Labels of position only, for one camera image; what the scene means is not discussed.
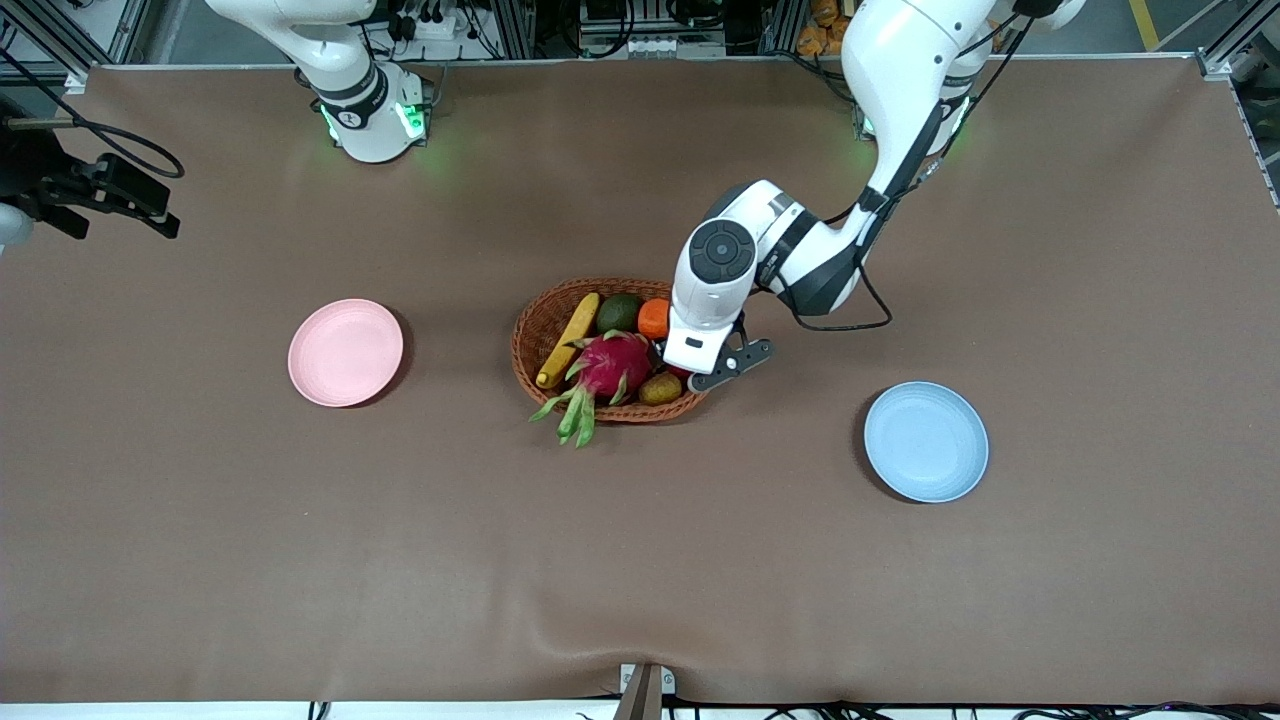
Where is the white power strip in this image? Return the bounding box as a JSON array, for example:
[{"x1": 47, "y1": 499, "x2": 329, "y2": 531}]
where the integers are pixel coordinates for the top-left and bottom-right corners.
[{"x1": 385, "y1": 8, "x2": 471, "y2": 43}]

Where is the grey metal bracket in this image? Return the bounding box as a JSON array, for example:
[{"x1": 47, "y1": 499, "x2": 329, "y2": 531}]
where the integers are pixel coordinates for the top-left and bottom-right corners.
[{"x1": 618, "y1": 663, "x2": 677, "y2": 696}]

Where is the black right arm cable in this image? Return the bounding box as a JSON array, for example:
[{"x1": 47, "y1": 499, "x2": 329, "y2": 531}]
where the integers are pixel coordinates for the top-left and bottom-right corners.
[{"x1": 0, "y1": 48, "x2": 187, "y2": 182}]

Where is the green avocado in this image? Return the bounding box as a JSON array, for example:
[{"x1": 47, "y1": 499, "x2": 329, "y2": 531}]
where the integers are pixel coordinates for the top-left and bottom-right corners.
[{"x1": 596, "y1": 293, "x2": 643, "y2": 336}]

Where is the blue plate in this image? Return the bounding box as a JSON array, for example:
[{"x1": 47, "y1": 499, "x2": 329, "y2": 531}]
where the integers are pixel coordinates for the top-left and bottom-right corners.
[{"x1": 863, "y1": 381, "x2": 990, "y2": 504}]

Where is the pile of orange lumpy items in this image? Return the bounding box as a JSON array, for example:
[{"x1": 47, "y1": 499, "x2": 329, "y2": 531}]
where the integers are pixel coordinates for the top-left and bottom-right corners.
[{"x1": 797, "y1": 0, "x2": 851, "y2": 57}]

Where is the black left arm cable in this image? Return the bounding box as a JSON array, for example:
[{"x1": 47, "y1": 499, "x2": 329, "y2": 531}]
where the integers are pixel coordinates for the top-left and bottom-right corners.
[{"x1": 785, "y1": 10, "x2": 1041, "y2": 333}]

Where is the yellow banana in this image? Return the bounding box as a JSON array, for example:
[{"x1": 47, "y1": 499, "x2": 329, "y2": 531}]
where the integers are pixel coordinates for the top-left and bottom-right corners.
[{"x1": 535, "y1": 292, "x2": 602, "y2": 390}]

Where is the brown wicker basket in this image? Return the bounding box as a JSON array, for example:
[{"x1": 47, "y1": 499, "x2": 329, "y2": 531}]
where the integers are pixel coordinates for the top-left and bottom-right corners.
[{"x1": 511, "y1": 277, "x2": 721, "y2": 424}]

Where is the brown table mat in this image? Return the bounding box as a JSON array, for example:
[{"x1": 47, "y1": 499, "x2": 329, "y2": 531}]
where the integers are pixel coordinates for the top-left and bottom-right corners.
[{"x1": 0, "y1": 55, "x2": 1280, "y2": 706}]

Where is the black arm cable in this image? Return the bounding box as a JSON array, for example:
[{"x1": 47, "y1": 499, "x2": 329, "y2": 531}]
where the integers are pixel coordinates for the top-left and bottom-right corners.
[
  {"x1": 0, "y1": 48, "x2": 187, "y2": 182},
  {"x1": 785, "y1": 10, "x2": 1041, "y2": 333}
]

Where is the pink dragon fruit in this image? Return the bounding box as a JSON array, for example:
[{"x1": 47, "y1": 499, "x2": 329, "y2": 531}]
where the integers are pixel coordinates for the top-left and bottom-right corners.
[{"x1": 529, "y1": 329, "x2": 659, "y2": 449}]

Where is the pink plate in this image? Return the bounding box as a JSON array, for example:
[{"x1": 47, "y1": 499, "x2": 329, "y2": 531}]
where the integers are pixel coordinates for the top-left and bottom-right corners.
[{"x1": 287, "y1": 298, "x2": 405, "y2": 409}]

